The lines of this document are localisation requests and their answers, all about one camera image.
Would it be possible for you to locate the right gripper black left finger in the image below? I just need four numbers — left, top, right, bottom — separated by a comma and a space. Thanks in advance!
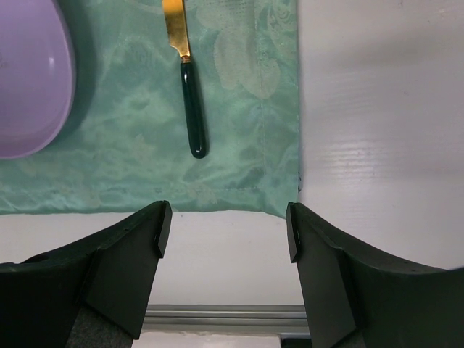
1, 201, 172, 347

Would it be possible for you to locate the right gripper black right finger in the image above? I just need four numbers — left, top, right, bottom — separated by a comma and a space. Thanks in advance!
286, 203, 463, 347

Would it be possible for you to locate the green satin placemat cloth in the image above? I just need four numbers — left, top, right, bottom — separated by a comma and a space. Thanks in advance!
1, 1, 299, 217

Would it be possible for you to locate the purple plate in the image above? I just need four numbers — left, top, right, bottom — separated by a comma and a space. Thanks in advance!
1, 1, 76, 160

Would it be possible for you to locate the gold knife green handle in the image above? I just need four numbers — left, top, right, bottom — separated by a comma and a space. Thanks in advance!
162, 0, 208, 159

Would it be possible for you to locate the aluminium front rail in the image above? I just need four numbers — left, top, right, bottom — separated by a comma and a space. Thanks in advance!
143, 304, 308, 332

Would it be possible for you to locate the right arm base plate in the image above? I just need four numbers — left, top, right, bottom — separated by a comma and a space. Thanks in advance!
281, 337, 312, 348

